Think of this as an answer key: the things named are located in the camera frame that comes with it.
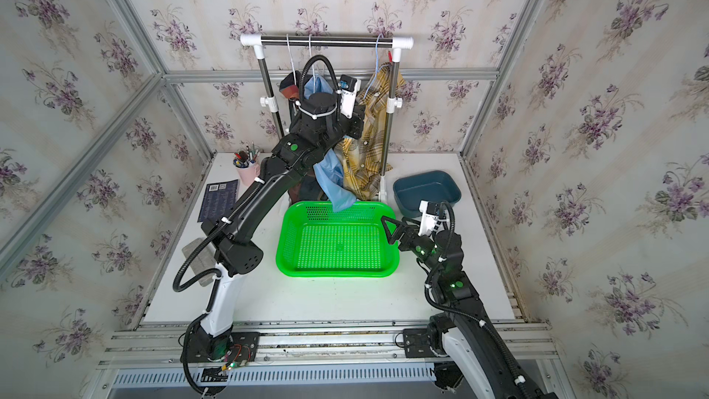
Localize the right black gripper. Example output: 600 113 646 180
384 213 447 281

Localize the yellow plaid shirt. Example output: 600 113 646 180
335 62 391 201

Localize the light blue wire hanger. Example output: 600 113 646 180
363 34 381 99

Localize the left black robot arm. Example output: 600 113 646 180
172 55 364 365

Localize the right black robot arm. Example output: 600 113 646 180
381 201 557 398

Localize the white hanger of blue shirt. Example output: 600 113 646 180
306 34 319 81

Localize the white hanger of dark shirt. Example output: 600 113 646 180
285 33 297 81

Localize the light blue shirt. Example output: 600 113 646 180
304 76 356 214

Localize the dark teal plastic bin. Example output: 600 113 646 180
393 170 462 218

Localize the dark plaid shirt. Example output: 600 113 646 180
279 71 329 205

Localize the green plastic basket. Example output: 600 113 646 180
275 201 400 278

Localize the pink pen cup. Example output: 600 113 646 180
233 144 260 187

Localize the metal clothes rack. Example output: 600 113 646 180
239 34 414 202

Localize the dark blue booklet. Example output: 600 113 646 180
198 179 239 223

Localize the grey sponge block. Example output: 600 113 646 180
180 236 216 284

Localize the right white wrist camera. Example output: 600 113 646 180
418 201 449 236

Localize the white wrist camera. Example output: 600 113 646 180
418 201 449 236
339 74 361 119

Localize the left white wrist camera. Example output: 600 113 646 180
339 74 361 119

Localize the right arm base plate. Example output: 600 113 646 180
395 328 443 358

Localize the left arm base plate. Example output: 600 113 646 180
180 328 260 367

